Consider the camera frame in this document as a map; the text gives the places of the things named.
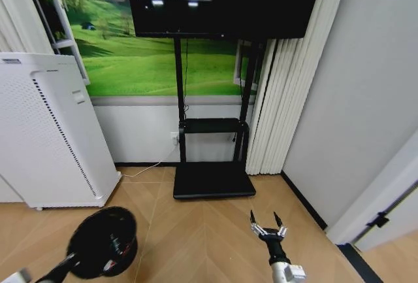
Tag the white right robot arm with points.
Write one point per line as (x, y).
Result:
(287, 273)

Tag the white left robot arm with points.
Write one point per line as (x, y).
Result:
(13, 277)

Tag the black tv stand shelf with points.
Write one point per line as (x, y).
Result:
(212, 125)

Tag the red white wrapper trash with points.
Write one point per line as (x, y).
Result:
(115, 247)

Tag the large black tv screen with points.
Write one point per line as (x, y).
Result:
(228, 8)

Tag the white pleated curtain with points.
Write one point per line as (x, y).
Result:
(277, 106)
(16, 11)

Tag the green landscape wall poster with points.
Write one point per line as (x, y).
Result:
(130, 64)

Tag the black door hinge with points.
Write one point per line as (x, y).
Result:
(378, 221)

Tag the black tv stand base plate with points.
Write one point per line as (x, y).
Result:
(214, 181)

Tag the white window frame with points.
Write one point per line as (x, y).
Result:
(62, 28)
(237, 67)

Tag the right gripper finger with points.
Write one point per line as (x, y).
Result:
(256, 225)
(280, 227)

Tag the white wall socket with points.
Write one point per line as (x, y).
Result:
(174, 138)

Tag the black tv floor stand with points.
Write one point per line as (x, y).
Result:
(178, 100)

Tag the white door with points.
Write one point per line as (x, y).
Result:
(385, 204)

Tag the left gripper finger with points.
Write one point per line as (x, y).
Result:
(71, 257)

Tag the white air purifier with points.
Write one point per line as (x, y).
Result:
(49, 139)

